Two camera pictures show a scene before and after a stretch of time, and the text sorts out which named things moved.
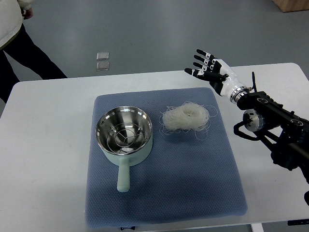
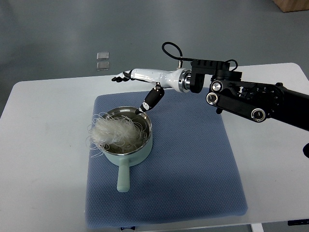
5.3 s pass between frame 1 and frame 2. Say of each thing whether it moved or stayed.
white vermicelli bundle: moved
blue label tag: stayed
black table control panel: stayed
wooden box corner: stayed
